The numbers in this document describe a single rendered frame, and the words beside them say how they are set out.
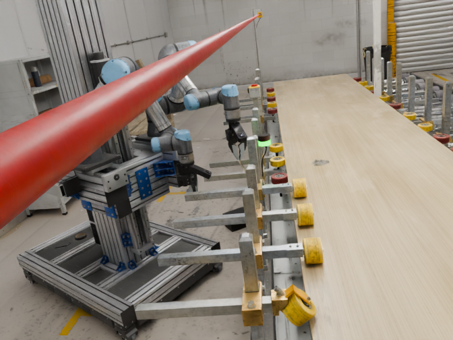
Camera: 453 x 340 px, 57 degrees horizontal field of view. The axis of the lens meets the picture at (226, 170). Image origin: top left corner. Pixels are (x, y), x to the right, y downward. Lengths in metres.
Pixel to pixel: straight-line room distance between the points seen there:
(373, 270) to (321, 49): 8.75
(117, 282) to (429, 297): 1.95
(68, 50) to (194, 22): 7.77
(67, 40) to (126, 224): 1.12
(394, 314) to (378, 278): 0.15
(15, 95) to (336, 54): 7.23
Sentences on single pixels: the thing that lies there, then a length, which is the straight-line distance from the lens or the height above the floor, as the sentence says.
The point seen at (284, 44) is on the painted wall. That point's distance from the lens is 9.88.
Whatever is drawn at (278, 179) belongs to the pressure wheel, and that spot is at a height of 0.90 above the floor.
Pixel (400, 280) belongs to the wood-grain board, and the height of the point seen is 0.90.
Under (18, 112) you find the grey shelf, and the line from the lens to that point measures 4.40.
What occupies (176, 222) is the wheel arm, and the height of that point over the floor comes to 0.96.
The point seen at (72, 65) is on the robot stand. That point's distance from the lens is 2.49.
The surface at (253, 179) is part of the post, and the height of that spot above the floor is 1.09.
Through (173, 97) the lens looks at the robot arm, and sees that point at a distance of 2.54.
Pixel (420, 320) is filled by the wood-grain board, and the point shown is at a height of 0.90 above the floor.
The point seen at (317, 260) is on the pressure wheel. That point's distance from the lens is 1.32.
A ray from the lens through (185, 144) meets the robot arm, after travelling 1.98.
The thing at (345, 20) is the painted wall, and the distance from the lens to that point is 9.90.
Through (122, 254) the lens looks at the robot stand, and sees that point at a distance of 2.79.
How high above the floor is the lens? 1.65
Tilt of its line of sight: 20 degrees down
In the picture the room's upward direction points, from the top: 8 degrees counter-clockwise
